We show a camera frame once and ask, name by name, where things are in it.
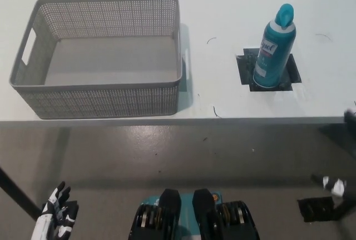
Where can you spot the grey perforated plastic basket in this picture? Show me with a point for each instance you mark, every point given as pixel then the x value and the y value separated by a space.
pixel 111 101

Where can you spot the black tape patch on table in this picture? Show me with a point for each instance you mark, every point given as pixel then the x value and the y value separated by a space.
pixel 293 73

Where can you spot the teal air freshener spray can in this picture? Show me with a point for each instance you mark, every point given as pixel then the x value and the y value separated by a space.
pixel 271 56

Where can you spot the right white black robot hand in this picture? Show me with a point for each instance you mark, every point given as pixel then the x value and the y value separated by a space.
pixel 336 187

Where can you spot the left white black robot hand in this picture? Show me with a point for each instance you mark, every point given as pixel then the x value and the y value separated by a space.
pixel 59 206

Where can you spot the black metal table leg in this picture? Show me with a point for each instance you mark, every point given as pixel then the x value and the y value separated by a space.
pixel 16 192

